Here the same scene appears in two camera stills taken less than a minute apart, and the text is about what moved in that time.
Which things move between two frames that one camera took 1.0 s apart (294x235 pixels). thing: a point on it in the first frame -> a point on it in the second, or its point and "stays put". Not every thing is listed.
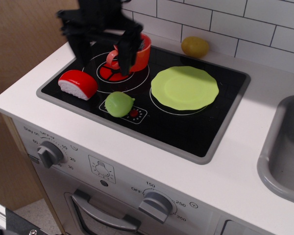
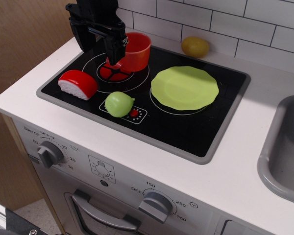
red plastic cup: (142, 58) stays put
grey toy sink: (280, 165) stays put
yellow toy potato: (195, 47) stays put
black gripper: (93, 16) -> (100, 14)
